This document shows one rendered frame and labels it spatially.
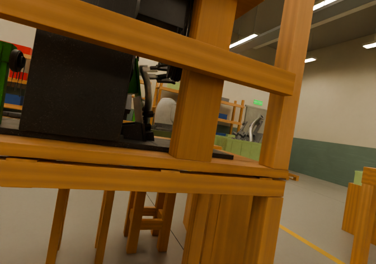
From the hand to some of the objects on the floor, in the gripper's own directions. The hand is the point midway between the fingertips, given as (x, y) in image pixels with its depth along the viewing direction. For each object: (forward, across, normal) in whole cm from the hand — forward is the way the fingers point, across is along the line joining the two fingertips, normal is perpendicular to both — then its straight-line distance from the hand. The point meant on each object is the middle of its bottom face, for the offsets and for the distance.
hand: (149, 72), depth 103 cm
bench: (+46, -82, +78) cm, 122 cm away
